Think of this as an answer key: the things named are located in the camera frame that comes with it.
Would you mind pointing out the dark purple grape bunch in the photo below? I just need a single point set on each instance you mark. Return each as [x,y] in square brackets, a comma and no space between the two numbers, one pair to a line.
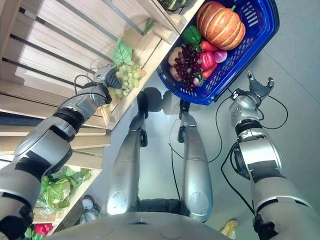
[187,65]

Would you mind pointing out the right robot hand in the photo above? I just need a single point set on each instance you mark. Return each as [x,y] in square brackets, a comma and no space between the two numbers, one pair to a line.
[259,88]

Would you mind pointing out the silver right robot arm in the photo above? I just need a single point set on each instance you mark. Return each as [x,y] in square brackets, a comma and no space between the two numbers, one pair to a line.
[260,160]

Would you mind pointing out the red chili pepper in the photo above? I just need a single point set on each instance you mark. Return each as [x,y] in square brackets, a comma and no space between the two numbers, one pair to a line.
[208,46]

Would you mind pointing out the small wooden crate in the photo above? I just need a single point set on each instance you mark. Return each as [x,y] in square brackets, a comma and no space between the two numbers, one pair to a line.
[172,22]

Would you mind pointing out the green leafy cabbage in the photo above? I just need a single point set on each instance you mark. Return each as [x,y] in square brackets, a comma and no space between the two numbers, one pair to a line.
[60,186]

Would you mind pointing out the large slatted wooden crate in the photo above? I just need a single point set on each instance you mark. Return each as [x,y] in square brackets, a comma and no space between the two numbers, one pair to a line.
[57,45]

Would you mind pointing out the small pink radish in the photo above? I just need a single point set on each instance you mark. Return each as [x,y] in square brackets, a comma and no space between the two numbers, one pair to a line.
[196,81]

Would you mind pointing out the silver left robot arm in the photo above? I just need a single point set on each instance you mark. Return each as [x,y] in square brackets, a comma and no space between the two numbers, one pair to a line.
[47,147]

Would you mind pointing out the dark green striped squash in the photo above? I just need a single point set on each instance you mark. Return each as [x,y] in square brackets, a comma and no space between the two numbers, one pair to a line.
[173,3]

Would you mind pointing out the silver robot torso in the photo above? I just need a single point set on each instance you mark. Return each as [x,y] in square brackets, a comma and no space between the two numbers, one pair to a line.
[145,227]

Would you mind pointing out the purple round radish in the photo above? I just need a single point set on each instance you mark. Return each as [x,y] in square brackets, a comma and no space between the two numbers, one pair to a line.
[221,56]

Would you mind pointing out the wooden crate with cabbage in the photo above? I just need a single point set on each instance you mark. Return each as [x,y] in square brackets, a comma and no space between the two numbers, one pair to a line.
[82,185]

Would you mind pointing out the green bell pepper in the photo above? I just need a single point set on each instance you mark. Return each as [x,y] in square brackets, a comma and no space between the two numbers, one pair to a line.
[191,35]

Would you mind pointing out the pink-red bell pepper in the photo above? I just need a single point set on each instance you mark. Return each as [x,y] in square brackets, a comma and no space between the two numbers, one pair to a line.
[207,60]

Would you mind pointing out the green vegetable stalk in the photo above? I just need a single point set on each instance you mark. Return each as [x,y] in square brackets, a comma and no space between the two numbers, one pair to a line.
[148,26]

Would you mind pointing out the orange ribbed pumpkin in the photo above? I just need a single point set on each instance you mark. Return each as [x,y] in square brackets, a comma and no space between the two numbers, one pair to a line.
[221,25]

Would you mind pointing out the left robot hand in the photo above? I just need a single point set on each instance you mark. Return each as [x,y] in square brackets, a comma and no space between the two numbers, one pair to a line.
[113,78]

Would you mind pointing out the orange carrot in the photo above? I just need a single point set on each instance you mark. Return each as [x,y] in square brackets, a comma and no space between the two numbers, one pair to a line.
[210,71]

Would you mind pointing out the yellow fruit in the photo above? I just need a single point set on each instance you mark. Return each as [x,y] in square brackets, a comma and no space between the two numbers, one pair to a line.
[229,227]

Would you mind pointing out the green grape bunch with leaf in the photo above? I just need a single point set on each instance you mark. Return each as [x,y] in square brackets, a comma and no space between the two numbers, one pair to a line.
[128,75]

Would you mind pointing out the brown potato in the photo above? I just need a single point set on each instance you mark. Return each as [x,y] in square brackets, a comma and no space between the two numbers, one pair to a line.
[173,56]

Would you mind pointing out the blue plastic shopping basket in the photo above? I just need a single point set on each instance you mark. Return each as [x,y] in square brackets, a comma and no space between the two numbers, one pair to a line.
[232,67]

